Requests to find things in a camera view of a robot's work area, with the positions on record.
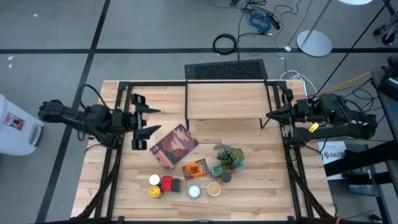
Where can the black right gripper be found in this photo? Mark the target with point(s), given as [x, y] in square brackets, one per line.
[301, 110]

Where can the wooden shelf with black frame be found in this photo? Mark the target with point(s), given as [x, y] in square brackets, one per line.
[227, 99]

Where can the blue patterned candle tin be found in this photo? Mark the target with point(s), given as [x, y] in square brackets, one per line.
[194, 191]

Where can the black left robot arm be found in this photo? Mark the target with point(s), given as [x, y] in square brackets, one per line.
[93, 118]

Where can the black perforated floor panel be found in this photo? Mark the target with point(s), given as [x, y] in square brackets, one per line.
[227, 70]

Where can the black metal table frame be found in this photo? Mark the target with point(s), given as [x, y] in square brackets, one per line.
[155, 83]

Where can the silver-lid bagel seasoning jar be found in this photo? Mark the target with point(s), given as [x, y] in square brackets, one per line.
[154, 180]

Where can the black crossbar stand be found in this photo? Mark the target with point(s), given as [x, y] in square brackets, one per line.
[360, 158]

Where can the dark green rectangular tin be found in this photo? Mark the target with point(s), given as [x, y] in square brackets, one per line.
[176, 185]

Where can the white plastic bin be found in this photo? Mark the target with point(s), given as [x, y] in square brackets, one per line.
[15, 130]

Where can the white printed sign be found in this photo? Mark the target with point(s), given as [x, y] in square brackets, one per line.
[332, 152]

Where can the orange spice packet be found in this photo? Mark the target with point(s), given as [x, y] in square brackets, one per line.
[194, 170]

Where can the red rectangular tin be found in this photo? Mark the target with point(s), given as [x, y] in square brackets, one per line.
[167, 183]

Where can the silver round-base stand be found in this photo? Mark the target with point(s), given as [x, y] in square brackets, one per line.
[314, 43]

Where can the yellow-lid spice jar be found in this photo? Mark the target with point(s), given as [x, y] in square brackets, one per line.
[155, 192]

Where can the beige-lid round spice jar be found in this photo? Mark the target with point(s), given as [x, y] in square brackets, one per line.
[214, 189]

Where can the black wheeled chair base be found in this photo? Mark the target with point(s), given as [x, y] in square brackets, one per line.
[388, 35]

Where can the succulent plant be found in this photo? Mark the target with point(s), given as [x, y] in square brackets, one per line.
[230, 155]

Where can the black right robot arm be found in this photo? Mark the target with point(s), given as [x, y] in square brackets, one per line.
[342, 132]

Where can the green-lid oregano jar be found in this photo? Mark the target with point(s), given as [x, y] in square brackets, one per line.
[216, 171]

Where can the yellow tag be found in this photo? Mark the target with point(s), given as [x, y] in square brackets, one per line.
[314, 127]

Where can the book with purple landscape cover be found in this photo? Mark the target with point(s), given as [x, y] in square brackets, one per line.
[174, 146]

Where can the red clamp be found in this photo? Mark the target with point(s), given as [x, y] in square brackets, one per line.
[340, 220]

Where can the white round lamp head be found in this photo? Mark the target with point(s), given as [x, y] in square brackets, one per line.
[354, 1]

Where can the white power adapter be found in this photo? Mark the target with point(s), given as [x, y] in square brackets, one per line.
[287, 48]

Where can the dark side desk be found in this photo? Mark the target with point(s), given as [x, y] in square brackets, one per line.
[392, 115]

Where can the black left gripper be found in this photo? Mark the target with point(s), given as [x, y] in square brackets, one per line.
[127, 122]

